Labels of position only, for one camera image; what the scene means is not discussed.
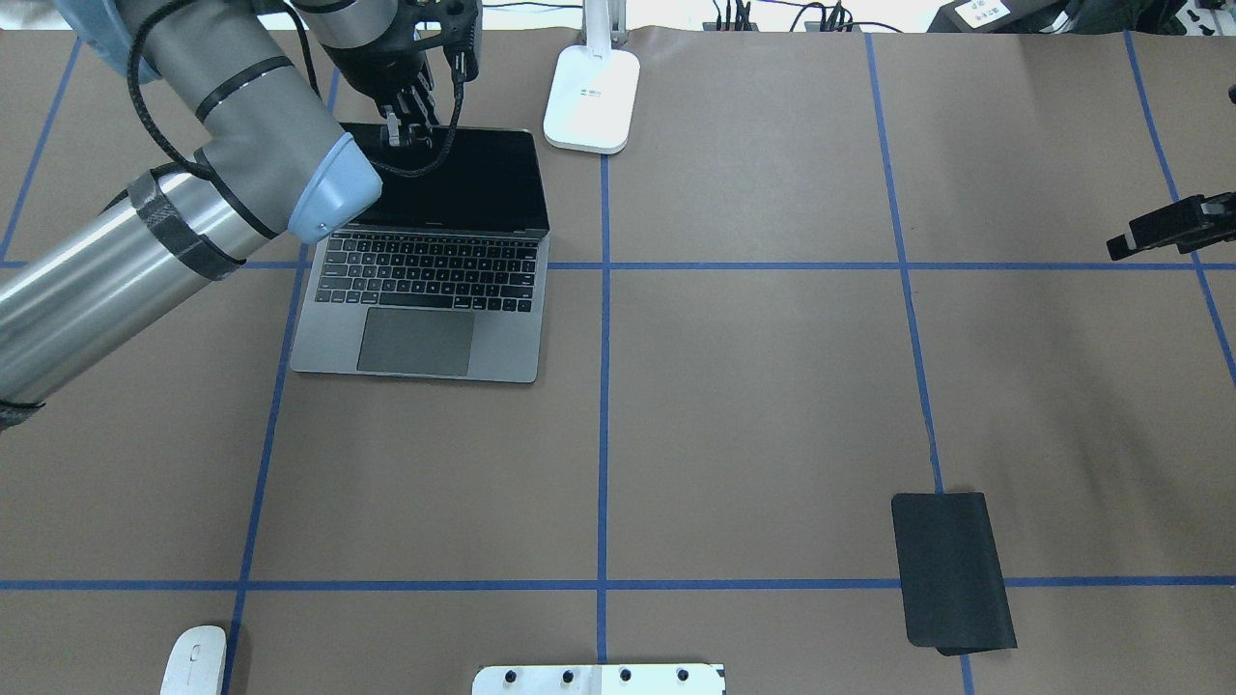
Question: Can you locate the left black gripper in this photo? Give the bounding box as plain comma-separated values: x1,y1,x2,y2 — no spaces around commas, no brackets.
328,1,483,147

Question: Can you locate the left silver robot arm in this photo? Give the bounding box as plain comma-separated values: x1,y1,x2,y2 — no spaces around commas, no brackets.
1,1,483,430

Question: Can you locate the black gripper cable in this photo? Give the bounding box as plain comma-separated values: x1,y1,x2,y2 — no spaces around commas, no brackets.
126,0,466,182

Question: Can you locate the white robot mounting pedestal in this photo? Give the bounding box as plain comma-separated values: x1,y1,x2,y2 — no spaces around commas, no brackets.
471,662,727,694

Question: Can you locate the white desk lamp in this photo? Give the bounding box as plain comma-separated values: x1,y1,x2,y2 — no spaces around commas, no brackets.
543,1,643,155

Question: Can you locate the black mouse pad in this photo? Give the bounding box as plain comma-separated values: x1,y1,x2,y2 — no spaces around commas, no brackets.
890,491,1018,655

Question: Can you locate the white wireless mouse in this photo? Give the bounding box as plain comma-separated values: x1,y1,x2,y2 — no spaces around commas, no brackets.
159,625,227,694

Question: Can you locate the grey laptop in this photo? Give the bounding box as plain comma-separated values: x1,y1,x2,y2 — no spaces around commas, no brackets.
290,127,550,383

